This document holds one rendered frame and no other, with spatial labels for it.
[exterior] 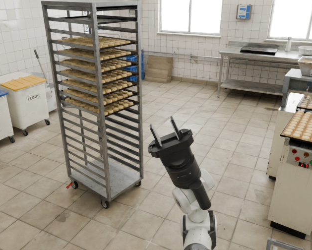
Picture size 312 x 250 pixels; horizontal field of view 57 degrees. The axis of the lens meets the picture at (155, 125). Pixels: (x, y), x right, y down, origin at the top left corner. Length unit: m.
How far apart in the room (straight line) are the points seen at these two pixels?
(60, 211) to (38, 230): 0.27
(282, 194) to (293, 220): 0.24
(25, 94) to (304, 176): 3.51
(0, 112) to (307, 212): 3.56
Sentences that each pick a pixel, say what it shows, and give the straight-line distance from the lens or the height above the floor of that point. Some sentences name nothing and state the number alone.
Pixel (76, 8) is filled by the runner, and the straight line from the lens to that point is 2.35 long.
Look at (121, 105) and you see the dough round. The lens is 2.57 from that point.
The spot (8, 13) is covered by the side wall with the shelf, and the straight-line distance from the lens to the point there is 5.00.
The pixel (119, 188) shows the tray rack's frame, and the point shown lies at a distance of 2.89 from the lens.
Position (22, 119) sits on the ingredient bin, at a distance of 4.43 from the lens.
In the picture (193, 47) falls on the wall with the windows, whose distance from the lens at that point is 6.50.
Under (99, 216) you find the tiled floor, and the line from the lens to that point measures 2.84.
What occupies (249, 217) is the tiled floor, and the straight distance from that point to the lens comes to 2.91.
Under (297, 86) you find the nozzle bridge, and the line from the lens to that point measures 3.05.
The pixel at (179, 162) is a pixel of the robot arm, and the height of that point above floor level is 1.47.
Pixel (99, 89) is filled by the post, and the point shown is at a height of 1.21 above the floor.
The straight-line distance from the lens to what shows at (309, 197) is 2.59.
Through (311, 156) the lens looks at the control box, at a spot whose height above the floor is 0.80.
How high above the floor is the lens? 1.89
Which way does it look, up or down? 25 degrees down
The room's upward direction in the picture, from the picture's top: straight up
